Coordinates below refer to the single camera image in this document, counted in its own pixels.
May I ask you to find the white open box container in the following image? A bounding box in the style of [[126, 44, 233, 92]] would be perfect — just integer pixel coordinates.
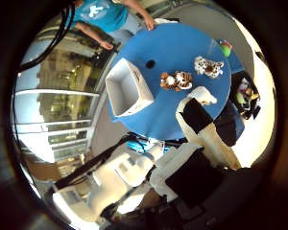
[[105, 57, 156, 118]]

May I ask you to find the orange striped tiger plush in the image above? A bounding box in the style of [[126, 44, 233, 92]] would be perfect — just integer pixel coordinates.
[[158, 70, 194, 93]]

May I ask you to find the white spotted leopard plush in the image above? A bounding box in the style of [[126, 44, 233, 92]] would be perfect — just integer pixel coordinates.
[[193, 56, 225, 80]]

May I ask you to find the dark blue chair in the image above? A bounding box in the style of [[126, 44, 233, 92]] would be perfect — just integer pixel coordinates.
[[214, 100, 246, 148]]

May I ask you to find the green and red toy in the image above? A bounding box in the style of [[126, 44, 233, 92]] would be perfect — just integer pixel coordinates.
[[219, 39, 233, 58]]

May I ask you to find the small blue side table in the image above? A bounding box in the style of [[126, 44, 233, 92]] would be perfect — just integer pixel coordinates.
[[214, 37, 246, 75]]

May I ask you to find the black cable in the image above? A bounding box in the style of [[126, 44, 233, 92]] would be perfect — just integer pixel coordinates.
[[17, 3, 76, 73]]

